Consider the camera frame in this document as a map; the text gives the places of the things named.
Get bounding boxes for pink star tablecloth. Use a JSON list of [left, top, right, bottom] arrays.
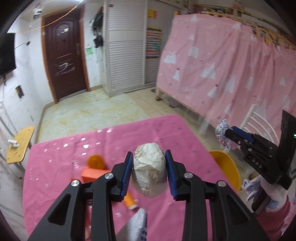
[[23, 114, 237, 240]]

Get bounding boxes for patterned cloth scrap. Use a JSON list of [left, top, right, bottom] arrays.
[[215, 119, 238, 150]]

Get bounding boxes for orange bottle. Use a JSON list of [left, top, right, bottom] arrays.
[[123, 192, 138, 210]]

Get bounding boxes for wooden bed frame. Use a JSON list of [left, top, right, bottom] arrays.
[[154, 87, 209, 121]]

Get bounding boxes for colourful grid poster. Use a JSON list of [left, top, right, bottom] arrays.
[[145, 27, 162, 59]]

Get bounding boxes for paper ball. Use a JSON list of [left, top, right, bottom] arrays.
[[132, 143, 167, 199]]

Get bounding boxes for right gloved hand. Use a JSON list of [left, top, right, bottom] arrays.
[[243, 175, 287, 213]]

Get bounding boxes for orange cardboard box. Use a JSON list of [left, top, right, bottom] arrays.
[[80, 168, 111, 183]]

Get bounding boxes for pink tree pattern curtain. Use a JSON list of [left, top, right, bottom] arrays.
[[157, 14, 295, 137]]

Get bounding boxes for black wall television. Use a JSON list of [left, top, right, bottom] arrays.
[[0, 33, 16, 77]]

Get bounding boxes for left gloved hand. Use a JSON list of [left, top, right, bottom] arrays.
[[116, 208, 147, 241]]

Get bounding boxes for orange round lid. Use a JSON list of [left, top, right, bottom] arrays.
[[87, 154, 105, 170]]

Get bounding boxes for white object on chair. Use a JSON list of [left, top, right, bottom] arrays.
[[8, 139, 20, 148]]

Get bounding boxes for dark brown door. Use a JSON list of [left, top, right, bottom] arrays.
[[41, 6, 90, 103]]

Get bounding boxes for white louvered wardrobe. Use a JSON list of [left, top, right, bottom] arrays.
[[101, 1, 177, 96]]

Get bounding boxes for white chair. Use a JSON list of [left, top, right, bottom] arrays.
[[240, 104, 280, 145]]

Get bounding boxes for black hanging bags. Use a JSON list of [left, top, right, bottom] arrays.
[[90, 6, 104, 48]]

